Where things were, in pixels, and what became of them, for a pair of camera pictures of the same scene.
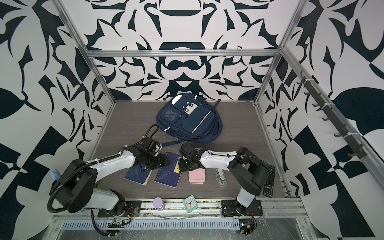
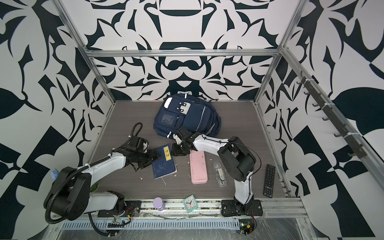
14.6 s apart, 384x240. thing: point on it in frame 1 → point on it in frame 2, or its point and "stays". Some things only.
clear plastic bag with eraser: [221, 177] stays
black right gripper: [180, 168] → [174, 152]
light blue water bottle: [55, 174] stays
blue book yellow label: [135, 173] → [165, 165]
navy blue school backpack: [188, 116] stays
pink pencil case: [197, 176] stays
